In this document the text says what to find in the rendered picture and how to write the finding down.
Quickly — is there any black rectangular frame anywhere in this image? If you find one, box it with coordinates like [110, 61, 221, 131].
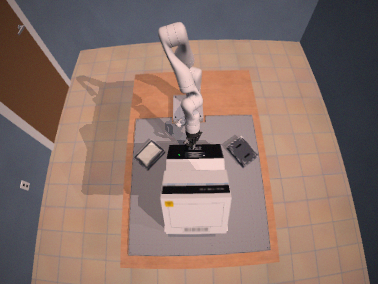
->
[227, 137, 258, 168]

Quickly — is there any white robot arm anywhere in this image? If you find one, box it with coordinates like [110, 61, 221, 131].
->
[158, 22, 203, 134]

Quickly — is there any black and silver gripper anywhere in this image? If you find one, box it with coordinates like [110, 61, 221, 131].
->
[183, 130, 202, 149]

